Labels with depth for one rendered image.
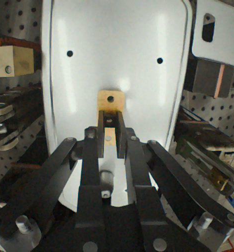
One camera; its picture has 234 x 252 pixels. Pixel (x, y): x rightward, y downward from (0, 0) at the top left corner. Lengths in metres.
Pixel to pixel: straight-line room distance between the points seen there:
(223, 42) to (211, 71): 0.05
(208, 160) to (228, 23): 0.23
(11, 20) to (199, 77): 0.59
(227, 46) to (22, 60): 0.30
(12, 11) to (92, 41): 0.46
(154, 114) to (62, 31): 0.19
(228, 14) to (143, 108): 0.21
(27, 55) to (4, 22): 0.44
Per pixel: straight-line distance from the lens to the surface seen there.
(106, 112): 0.21
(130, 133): 0.16
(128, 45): 0.23
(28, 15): 0.61
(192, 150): 0.28
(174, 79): 0.25
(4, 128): 0.21
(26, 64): 0.21
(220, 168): 0.25
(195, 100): 0.64
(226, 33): 0.30
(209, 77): 0.31
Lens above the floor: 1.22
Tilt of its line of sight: 67 degrees down
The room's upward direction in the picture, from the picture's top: 170 degrees clockwise
